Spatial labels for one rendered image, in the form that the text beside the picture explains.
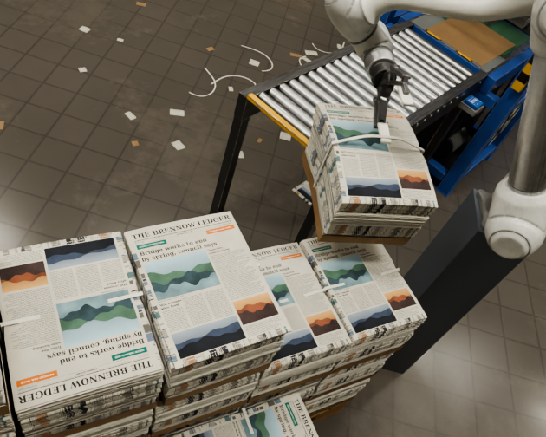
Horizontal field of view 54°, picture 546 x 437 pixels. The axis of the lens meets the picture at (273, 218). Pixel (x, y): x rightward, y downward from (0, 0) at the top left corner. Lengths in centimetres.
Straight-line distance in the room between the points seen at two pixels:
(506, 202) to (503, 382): 149
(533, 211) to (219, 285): 86
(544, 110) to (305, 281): 79
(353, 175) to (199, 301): 55
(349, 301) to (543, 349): 170
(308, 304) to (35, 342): 77
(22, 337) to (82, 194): 168
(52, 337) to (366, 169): 90
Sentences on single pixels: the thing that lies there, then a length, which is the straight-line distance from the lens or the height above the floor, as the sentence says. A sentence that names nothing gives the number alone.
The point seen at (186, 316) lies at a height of 107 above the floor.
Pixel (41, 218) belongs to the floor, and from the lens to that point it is 274.
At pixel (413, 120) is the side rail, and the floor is 80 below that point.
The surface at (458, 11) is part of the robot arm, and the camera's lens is 159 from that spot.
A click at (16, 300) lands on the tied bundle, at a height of 106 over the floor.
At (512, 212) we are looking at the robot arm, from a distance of 159.
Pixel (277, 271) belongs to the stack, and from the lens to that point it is 163.
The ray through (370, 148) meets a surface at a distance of 157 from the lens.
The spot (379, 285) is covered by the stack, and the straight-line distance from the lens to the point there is 174.
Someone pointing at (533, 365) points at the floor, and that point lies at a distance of 309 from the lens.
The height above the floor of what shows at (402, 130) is 119.
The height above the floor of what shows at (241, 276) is 107.
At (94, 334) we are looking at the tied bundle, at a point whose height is 106.
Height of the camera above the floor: 213
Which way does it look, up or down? 48 degrees down
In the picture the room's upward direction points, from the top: 22 degrees clockwise
